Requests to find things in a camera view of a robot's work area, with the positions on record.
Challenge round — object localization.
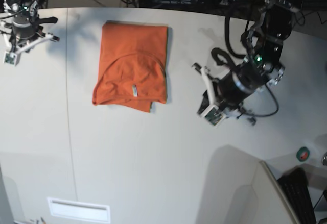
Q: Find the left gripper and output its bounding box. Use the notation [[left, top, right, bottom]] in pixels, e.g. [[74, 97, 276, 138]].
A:
[[192, 63, 268, 126]]

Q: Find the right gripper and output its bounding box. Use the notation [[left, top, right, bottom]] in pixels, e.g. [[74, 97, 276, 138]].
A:
[[1, 16, 60, 55]]

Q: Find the orange t-shirt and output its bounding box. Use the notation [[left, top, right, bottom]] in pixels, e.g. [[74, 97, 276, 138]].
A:
[[92, 21, 168, 112]]

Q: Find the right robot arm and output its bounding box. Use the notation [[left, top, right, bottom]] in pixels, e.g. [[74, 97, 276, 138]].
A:
[[1, 0, 60, 55]]

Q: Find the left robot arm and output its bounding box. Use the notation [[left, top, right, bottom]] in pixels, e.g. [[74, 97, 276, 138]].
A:
[[192, 0, 298, 126]]

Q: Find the green tape roll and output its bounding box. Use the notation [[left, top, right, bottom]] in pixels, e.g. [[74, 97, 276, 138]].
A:
[[296, 146, 310, 162]]

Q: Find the black keyboard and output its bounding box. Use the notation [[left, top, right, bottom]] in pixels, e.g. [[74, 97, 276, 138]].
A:
[[277, 168, 316, 224]]

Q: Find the white label plate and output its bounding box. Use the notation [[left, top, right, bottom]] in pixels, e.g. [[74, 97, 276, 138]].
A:
[[47, 197, 111, 223]]

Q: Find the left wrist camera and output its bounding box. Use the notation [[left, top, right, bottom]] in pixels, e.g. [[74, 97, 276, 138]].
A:
[[197, 105, 227, 126]]

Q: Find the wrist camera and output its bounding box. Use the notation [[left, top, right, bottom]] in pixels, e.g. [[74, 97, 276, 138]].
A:
[[197, 105, 227, 126], [3, 51, 20, 66]]

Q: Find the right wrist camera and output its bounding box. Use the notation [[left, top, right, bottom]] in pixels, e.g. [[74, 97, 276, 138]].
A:
[[3, 51, 20, 66]]

